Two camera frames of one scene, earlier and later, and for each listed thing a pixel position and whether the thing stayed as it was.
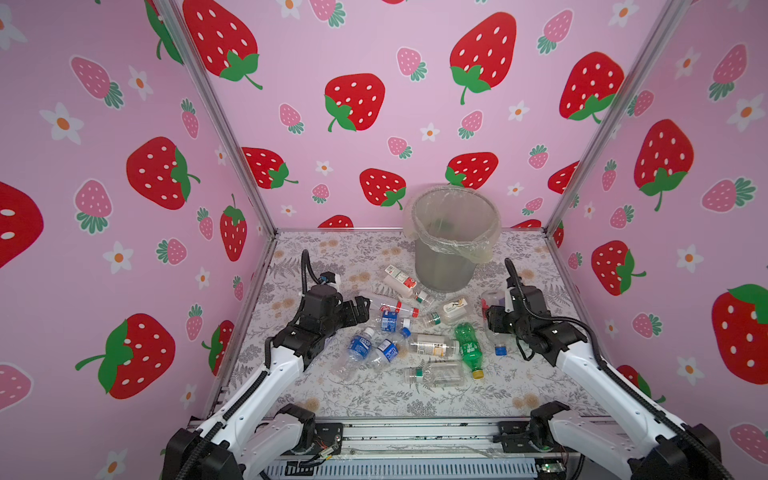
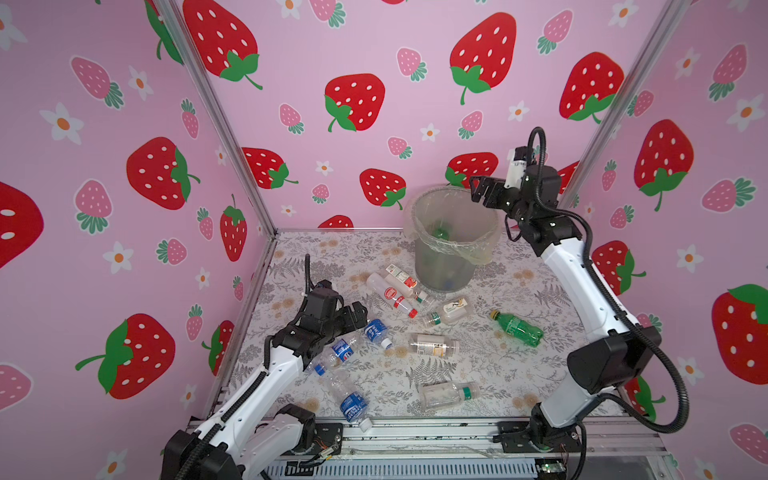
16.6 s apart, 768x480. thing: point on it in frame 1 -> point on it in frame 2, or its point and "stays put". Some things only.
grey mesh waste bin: (453, 226) stays put
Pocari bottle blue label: (346, 362) -> (353, 404)
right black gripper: (494, 315) -> (497, 185)
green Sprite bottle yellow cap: (471, 350) -> (442, 233)
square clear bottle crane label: (455, 310) stays put
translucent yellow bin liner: (459, 219) stays put
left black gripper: (362, 312) stays put
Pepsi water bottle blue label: (386, 353) -> (340, 352)
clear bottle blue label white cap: (389, 321) -> (378, 332)
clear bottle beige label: (436, 346) stays put
